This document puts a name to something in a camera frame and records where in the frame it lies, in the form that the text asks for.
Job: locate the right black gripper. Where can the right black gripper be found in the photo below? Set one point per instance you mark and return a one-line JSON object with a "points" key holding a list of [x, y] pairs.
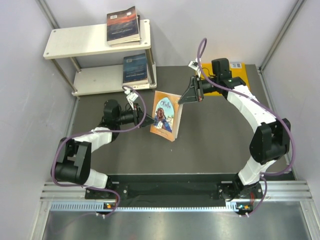
{"points": [[191, 95]]}

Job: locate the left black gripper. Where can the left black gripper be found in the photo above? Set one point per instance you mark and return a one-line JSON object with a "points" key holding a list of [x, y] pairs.
{"points": [[138, 116]]}

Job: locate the orange illustrated children's book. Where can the orange illustrated children's book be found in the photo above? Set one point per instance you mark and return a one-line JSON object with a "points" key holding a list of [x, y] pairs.
{"points": [[167, 114]]}

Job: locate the blue hardcover book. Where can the blue hardcover book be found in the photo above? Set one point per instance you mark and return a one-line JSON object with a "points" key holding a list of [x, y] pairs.
{"points": [[135, 70]]}

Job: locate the black treehouse paperback book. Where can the black treehouse paperback book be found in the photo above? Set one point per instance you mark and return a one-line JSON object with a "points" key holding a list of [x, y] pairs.
{"points": [[127, 43]]}

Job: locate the dark sunset cover book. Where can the dark sunset cover book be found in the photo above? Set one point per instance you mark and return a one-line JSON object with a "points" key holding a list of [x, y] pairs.
{"points": [[115, 17]]}

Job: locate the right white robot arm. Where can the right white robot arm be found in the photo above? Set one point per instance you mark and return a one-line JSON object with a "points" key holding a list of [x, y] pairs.
{"points": [[270, 136]]}

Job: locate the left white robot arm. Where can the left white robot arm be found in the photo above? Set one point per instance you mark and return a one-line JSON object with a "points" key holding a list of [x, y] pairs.
{"points": [[72, 161]]}

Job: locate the white book with coloured stripes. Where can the white book with coloured stripes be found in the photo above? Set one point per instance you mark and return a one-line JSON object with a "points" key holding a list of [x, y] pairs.
{"points": [[139, 86]]}

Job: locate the white two-tier shelf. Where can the white two-tier shelf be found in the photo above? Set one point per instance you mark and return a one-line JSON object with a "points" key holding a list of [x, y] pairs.
{"points": [[73, 42]]}

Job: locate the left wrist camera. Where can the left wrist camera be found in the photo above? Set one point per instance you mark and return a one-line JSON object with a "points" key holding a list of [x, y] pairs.
{"points": [[131, 96]]}

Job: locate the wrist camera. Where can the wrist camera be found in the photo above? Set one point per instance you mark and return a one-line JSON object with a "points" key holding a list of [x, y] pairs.
{"points": [[131, 96], [194, 65]]}

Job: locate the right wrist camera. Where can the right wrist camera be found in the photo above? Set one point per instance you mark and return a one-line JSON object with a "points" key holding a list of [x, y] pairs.
{"points": [[194, 65]]}

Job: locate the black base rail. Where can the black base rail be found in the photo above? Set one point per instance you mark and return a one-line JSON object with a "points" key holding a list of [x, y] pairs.
{"points": [[179, 189]]}

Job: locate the grey slotted cable duct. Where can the grey slotted cable duct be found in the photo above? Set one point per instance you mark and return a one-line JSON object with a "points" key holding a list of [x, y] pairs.
{"points": [[101, 207]]}

